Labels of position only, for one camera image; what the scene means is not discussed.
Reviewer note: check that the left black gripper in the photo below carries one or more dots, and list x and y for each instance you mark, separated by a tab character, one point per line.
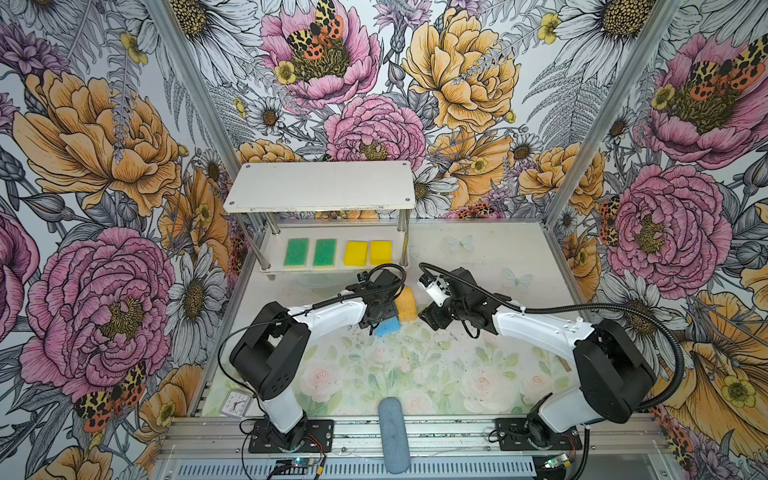
390	311

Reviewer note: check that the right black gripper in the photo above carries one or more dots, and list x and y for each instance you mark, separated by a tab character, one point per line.
432	314

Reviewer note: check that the orange cellulose sponge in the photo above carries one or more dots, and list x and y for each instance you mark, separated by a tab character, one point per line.
406	306

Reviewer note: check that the green yellow sponge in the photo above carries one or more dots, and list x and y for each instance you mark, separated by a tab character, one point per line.
324	253
296	253

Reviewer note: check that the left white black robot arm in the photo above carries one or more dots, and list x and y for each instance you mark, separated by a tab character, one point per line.
269	351

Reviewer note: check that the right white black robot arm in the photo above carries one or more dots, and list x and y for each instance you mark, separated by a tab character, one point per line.
614	378

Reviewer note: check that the white two-tier metal shelf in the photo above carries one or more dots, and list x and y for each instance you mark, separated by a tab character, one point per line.
346	201

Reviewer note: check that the blue cellulose sponge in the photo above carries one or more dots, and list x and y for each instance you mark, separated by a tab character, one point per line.
387	327

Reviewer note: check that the grey oval pad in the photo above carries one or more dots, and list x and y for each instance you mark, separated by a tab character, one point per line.
393	435

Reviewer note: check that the small white alarm clock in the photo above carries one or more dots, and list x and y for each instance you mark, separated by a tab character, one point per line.
236	404

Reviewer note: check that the green circuit board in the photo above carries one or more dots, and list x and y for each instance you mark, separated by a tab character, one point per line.
300	465

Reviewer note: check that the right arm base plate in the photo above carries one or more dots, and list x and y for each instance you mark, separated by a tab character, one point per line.
521	434

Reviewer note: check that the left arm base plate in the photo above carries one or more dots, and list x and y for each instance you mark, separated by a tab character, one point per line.
308	436

